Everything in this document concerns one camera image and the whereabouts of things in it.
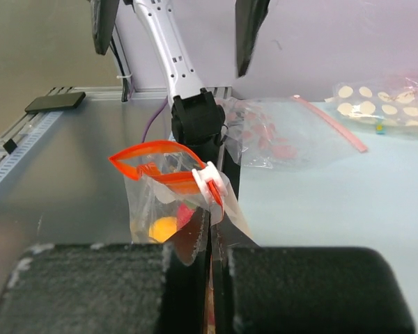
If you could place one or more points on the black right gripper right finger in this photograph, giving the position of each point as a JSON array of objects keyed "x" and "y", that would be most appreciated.
[{"x": 283, "y": 289}]

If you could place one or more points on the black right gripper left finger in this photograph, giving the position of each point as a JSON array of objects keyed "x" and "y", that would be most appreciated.
[{"x": 111, "y": 288}]

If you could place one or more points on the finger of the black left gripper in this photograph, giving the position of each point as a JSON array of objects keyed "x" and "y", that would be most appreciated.
[
  {"x": 249, "y": 17},
  {"x": 103, "y": 18}
]

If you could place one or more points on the orange yellow mango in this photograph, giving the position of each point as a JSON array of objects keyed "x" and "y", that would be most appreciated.
[{"x": 162, "y": 229}]

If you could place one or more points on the clear zip bag orange zipper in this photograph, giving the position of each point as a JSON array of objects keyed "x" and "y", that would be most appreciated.
[{"x": 160, "y": 176}]

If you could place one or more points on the red chili pepper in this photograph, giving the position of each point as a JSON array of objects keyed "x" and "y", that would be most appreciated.
[{"x": 183, "y": 216}]

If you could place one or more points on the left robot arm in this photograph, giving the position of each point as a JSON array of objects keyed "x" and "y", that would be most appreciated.
[{"x": 196, "y": 118}]

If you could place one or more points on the pink zipper empty bag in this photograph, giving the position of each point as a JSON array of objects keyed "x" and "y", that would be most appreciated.
[{"x": 285, "y": 134}]

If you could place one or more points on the bag of white slices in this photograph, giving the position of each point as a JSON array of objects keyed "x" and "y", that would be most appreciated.
[{"x": 389, "y": 100}]

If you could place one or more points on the black flat device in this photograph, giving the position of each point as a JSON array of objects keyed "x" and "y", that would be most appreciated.
[{"x": 52, "y": 103}]

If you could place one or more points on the white cable duct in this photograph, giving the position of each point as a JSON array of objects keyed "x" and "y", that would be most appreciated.
[{"x": 16, "y": 142}]

